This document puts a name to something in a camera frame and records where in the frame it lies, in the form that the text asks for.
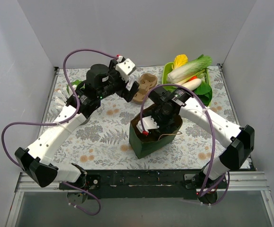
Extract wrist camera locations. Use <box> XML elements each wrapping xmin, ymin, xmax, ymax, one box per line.
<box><xmin>136</xmin><ymin>116</ymin><xmax>159</xmax><ymax>136</ymax></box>
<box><xmin>115</xmin><ymin>56</ymin><xmax>136</xmax><ymax>83</ymax></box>

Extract small bok choy toy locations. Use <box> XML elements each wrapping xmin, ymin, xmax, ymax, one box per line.
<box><xmin>66</xmin><ymin>80</ymin><xmax>82</xmax><ymax>96</ymax></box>

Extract purple cable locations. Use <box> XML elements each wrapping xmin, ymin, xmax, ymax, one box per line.
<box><xmin>1</xmin><ymin>49</ymin><xmax>122</xmax><ymax>216</ymax></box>
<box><xmin>140</xmin><ymin>84</ymin><xmax>230</xmax><ymax>206</ymax></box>

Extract brown green paper bag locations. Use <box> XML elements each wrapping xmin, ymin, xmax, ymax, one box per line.
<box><xmin>129</xmin><ymin>104</ymin><xmax>183</xmax><ymax>159</ymax></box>

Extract yellow leafy vegetable toy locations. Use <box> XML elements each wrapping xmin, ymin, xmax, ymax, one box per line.
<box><xmin>172</xmin><ymin>54</ymin><xmax>188</xmax><ymax>70</ymax></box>

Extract aluminium frame rail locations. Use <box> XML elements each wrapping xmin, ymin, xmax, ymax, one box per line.
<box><xmin>7</xmin><ymin>171</ymin><xmax>274</xmax><ymax>227</ymax></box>

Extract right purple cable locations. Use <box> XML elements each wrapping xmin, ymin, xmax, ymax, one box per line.
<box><xmin>140</xmin><ymin>84</ymin><xmax>230</xmax><ymax>206</ymax></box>

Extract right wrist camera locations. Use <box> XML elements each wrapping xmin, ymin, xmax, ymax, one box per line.
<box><xmin>136</xmin><ymin>116</ymin><xmax>159</xmax><ymax>136</ymax></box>

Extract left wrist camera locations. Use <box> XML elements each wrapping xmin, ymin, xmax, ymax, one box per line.
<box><xmin>115</xmin><ymin>56</ymin><xmax>136</xmax><ymax>83</ymax></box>

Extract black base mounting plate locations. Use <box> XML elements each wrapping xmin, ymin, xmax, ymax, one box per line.
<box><xmin>59</xmin><ymin>169</ymin><xmax>229</xmax><ymax>200</ymax></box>

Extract large napa cabbage toy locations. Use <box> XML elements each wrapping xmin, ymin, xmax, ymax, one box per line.
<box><xmin>168</xmin><ymin>54</ymin><xmax>212</xmax><ymax>84</ymax></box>

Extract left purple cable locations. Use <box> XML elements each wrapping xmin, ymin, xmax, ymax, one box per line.
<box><xmin>1</xmin><ymin>49</ymin><xmax>122</xmax><ymax>216</ymax></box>

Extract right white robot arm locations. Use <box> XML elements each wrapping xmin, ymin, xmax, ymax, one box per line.
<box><xmin>141</xmin><ymin>85</ymin><xmax>255</xmax><ymax>188</ymax></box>

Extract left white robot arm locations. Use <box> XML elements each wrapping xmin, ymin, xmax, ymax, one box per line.
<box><xmin>15</xmin><ymin>58</ymin><xmax>139</xmax><ymax>189</ymax></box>

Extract green plastic basket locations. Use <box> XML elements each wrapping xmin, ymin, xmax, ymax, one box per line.
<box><xmin>161</xmin><ymin>61</ymin><xmax>213</xmax><ymax>106</ymax></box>

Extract white radish toy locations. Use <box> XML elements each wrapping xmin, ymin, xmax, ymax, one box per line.
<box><xmin>182</xmin><ymin>78</ymin><xmax>202</xmax><ymax>91</ymax></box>

